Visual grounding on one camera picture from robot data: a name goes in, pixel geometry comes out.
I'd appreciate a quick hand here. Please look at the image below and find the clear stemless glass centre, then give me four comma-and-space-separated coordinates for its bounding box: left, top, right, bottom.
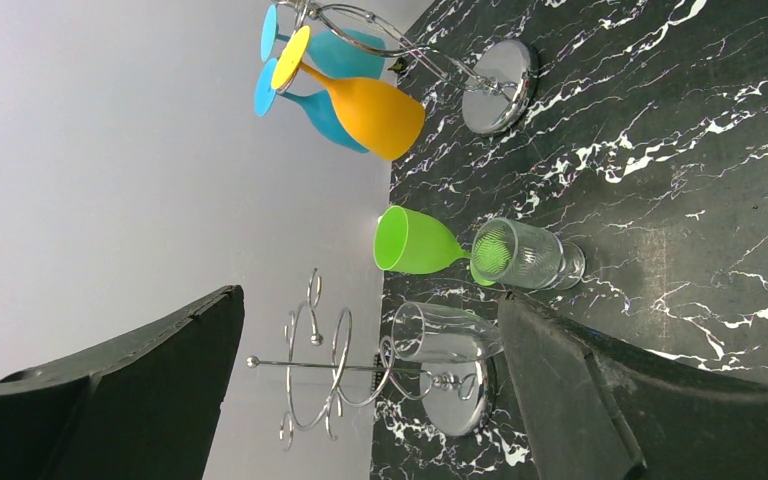
471, 217, 586, 290

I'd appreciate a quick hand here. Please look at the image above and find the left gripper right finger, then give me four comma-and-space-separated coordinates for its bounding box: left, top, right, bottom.
498, 292, 768, 479

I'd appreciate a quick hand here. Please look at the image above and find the blue plastic wine glass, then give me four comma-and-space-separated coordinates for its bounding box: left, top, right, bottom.
253, 58, 369, 154
260, 5, 385, 79

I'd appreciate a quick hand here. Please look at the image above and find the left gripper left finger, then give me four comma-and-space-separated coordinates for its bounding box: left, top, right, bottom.
0, 285, 245, 479

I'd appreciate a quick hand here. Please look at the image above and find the tall clear champagne flute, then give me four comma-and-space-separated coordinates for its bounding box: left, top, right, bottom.
390, 302, 504, 364

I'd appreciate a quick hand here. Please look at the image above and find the chrome glass rack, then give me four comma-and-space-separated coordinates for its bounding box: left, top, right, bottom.
269, 1, 539, 136
278, 271, 495, 450

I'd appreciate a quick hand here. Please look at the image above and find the orange plastic wine glass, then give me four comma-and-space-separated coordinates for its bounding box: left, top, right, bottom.
270, 26, 426, 161

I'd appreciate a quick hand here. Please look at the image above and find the green plastic wine glass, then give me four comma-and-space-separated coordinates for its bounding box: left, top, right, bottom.
373, 205, 495, 286

